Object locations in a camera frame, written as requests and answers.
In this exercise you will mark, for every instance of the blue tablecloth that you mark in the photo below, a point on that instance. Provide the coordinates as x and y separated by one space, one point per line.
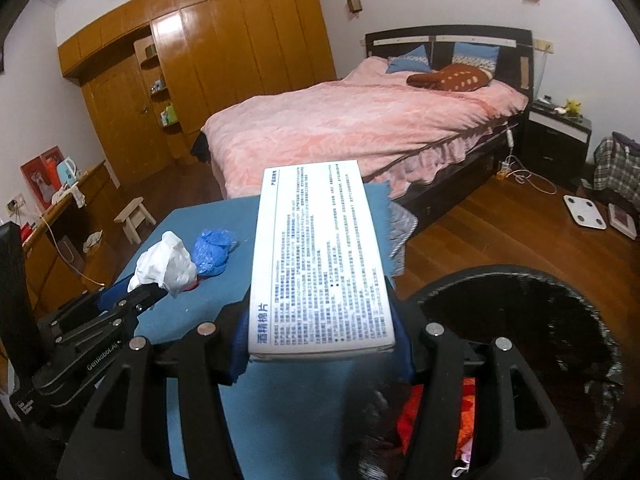
215 302

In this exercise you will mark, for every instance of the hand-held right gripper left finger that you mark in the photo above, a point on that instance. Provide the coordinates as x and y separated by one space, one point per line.
240 355

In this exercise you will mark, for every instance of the small wooden stool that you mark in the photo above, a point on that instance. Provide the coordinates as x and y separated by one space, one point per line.
134 210

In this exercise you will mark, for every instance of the small red scrap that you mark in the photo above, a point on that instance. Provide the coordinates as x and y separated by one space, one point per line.
190 287

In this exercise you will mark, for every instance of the small brown wall frame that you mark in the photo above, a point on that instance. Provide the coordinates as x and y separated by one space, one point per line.
354 3

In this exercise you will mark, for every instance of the white bathroom scale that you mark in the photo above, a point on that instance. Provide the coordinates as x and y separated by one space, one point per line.
585 211

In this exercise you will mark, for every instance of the blue crumpled plastic bag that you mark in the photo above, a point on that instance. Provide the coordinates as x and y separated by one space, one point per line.
212 252

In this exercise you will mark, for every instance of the white cloth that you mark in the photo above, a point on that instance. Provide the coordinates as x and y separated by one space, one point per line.
70 195
93 241

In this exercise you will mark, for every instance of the light blue kettle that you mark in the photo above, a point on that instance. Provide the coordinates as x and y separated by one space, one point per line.
67 172

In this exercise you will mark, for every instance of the small red box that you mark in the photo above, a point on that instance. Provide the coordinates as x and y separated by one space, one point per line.
27 231

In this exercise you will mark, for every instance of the plaid bag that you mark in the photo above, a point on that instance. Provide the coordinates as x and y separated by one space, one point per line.
617 170

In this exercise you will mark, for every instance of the black trash bin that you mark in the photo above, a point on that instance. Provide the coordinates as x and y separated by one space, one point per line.
525 320

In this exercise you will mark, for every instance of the red picture box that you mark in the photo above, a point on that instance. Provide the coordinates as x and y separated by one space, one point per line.
40 175

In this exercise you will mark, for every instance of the blue pillow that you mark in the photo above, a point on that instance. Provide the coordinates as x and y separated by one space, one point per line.
410 59
475 55

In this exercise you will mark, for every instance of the green box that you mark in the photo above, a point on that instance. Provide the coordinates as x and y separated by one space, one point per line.
169 116

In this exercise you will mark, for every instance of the wall socket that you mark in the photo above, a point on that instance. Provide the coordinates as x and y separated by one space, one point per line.
15 205

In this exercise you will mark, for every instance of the red dotted cushion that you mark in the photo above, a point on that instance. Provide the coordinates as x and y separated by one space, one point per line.
450 79

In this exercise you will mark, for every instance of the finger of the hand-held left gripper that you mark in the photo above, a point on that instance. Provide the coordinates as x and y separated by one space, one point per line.
145 297
112 294

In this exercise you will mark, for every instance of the white bedside charger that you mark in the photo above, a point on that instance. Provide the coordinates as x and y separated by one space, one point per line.
510 137

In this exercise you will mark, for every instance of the white tissue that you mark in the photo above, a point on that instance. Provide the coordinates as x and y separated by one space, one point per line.
170 265

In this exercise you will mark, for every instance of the black cloth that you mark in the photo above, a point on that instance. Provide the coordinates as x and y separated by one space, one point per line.
201 147

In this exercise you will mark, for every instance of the yellow toy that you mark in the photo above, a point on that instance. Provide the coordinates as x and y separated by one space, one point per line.
573 107

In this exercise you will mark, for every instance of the red cloth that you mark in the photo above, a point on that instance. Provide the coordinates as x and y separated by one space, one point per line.
411 410

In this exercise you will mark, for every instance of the white printed box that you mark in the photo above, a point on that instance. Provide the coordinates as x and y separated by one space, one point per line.
320 260

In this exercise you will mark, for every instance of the wooden wardrobe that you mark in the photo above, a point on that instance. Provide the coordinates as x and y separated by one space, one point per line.
225 50

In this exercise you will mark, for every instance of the dark wooden bed frame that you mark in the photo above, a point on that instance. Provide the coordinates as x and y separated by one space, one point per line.
442 52

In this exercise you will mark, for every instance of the black nightstand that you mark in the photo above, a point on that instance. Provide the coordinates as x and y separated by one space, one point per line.
550 155

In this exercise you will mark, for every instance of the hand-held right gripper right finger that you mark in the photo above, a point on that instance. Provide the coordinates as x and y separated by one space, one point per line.
405 355

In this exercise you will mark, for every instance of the white framed box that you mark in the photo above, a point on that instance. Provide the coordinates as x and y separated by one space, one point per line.
622 221

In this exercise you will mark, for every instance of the bed with pink blanket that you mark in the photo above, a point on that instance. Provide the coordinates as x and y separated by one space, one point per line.
350 125

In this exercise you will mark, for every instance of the black upright panel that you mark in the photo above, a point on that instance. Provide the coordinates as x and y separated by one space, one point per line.
15 300

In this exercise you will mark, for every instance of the wooden wall rack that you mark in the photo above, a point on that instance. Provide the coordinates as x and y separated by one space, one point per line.
544 46

